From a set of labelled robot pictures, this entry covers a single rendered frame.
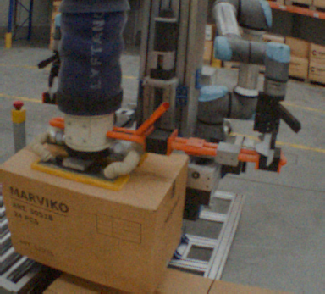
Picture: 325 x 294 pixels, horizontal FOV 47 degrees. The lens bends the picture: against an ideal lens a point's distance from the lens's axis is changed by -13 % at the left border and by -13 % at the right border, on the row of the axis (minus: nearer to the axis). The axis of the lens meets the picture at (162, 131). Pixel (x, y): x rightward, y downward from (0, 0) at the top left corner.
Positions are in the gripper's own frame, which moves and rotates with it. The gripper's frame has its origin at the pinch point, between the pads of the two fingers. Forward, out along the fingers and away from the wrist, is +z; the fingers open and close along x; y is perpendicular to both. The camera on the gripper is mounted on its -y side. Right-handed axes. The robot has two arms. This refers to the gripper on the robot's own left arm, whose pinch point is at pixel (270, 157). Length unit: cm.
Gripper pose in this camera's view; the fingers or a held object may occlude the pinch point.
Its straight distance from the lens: 127.5
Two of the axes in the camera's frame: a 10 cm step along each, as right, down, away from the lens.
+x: -2.9, 3.2, -9.0
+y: -9.6, -1.7, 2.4
